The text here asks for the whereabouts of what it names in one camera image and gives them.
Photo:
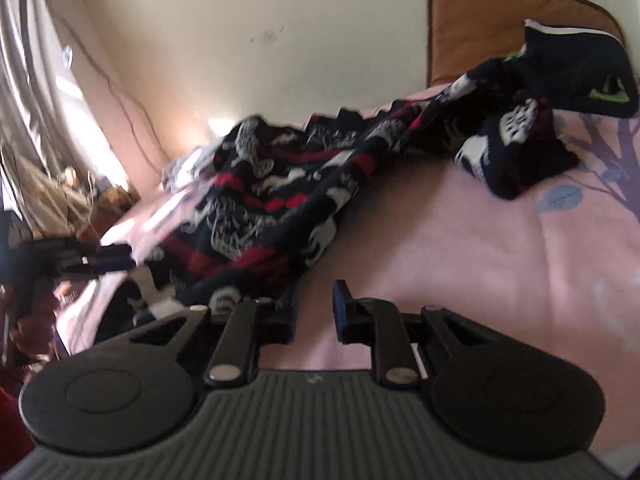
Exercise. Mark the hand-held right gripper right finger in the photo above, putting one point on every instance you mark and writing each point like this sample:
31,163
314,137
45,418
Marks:
342,312

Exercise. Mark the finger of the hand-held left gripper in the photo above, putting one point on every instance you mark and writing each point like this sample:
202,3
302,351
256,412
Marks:
90,272
110,255

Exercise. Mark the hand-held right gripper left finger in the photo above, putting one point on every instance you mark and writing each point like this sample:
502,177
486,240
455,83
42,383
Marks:
275,327

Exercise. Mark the navy patterned knit sweater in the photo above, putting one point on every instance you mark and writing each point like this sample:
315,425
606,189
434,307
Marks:
300,185

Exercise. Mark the person's left hand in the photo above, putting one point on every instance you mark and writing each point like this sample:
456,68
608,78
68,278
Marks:
35,340

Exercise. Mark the wooden box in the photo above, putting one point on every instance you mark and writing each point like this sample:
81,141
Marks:
107,210

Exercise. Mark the pale grey crumpled cloth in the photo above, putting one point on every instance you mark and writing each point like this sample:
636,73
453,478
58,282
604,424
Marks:
187,167

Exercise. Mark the pink floral bed sheet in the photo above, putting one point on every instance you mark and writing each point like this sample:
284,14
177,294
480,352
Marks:
450,260

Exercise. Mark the red patterned clothing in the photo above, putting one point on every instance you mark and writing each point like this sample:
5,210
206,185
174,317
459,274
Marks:
10,425

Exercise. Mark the brown mesh cushion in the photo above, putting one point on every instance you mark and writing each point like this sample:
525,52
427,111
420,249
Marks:
475,25

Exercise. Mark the dark garment with green trim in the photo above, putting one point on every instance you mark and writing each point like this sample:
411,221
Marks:
575,70

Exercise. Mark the white wall hook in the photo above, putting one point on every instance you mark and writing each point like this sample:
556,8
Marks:
67,56

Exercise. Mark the small wall sticker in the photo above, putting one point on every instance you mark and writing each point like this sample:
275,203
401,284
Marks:
270,36

